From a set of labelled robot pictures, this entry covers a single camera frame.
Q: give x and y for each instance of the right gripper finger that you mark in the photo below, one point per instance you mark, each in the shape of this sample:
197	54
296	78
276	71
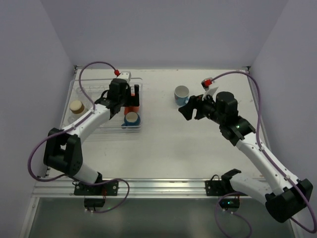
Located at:
187	111
193	101

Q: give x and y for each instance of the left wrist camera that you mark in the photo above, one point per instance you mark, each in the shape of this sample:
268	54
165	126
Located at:
125	75

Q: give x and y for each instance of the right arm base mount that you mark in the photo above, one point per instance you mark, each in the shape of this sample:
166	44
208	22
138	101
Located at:
220	186

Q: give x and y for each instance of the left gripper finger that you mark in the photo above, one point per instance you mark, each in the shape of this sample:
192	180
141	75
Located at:
135	96
118	105

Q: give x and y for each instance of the orange mug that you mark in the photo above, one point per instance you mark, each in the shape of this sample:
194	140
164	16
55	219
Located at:
130	109

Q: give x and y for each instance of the light blue floral mug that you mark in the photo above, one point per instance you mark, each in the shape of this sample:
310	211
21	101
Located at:
181	95

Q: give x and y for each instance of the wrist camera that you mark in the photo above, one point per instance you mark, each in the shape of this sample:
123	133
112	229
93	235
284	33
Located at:
125	75
209	86

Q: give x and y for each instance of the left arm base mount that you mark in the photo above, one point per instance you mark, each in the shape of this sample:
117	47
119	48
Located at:
99	189

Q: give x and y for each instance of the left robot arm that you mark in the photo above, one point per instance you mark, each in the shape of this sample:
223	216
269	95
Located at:
63	151

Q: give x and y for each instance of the white wire dish rack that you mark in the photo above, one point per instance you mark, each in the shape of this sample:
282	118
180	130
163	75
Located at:
92	90

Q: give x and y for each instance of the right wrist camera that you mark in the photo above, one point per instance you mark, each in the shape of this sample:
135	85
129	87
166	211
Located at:
209	86

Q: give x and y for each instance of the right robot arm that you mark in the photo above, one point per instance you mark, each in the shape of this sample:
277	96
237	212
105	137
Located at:
285	194

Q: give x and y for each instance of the beige bottomed cup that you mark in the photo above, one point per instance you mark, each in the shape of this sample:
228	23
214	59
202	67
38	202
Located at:
76	107

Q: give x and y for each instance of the aluminium mounting rail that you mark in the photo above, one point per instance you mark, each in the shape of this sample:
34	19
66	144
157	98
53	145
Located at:
139	188

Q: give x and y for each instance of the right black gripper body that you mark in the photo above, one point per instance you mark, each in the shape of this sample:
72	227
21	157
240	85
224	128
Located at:
196	108

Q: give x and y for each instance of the dark blue squat mug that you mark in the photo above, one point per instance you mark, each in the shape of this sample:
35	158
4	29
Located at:
131	119

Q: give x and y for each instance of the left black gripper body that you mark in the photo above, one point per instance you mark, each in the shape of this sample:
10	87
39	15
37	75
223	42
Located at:
133	98

